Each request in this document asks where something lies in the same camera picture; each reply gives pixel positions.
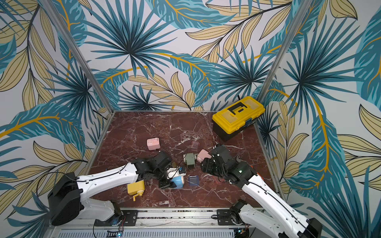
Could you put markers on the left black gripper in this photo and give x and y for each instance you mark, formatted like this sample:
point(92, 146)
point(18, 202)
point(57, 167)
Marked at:
point(167, 184)

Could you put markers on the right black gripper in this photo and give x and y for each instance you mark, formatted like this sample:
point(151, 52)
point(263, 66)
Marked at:
point(209, 166)

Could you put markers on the blue pencil sharpener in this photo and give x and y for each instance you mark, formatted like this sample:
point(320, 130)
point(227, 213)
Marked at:
point(178, 182)

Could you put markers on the blue transparent tray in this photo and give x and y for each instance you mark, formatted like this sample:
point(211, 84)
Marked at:
point(193, 180)

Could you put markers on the green pencil sharpener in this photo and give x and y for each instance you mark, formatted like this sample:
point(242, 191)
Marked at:
point(189, 160)

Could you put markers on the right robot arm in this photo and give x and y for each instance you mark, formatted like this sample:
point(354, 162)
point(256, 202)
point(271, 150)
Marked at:
point(280, 221)

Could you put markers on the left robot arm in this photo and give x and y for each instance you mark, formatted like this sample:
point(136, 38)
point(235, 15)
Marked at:
point(72, 197)

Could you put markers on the pink sharpener right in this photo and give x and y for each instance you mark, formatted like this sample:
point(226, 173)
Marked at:
point(203, 154)

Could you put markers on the pink sharpener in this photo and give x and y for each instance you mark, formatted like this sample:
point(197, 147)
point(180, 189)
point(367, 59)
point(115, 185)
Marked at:
point(153, 144)
point(203, 154)

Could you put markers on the yellow pencil sharpener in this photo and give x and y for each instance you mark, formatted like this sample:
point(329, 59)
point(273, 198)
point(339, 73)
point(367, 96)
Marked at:
point(136, 189)

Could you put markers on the clear pink tray back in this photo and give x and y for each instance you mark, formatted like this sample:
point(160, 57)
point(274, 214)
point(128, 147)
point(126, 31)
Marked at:
point(195, 145)

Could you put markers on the pink sharpener back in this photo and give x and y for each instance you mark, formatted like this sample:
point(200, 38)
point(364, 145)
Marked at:
point(153, 144)

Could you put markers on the yellow black toolbox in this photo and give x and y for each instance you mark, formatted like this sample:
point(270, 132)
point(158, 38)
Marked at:
point(230, 121)

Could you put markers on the aluminium front rail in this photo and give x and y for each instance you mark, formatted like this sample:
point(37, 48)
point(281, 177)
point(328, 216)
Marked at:
point(160, 223)

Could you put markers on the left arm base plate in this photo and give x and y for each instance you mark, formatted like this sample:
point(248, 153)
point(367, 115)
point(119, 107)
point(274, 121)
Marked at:
point(124, 218)

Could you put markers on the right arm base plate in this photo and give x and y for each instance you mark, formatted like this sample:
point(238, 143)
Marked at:
point(225, 217)

